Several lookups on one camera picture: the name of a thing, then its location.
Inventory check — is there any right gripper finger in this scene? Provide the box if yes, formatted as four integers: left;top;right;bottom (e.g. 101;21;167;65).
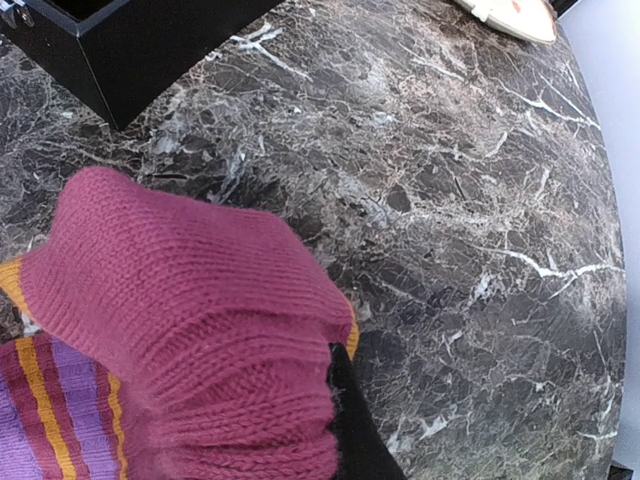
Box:
327;343;406;480

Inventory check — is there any black display case box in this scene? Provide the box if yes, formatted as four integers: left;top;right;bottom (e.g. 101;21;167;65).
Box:
1;0;278;130

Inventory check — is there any purple orange striped sock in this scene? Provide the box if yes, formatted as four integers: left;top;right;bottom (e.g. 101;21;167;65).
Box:
1;167;358;479

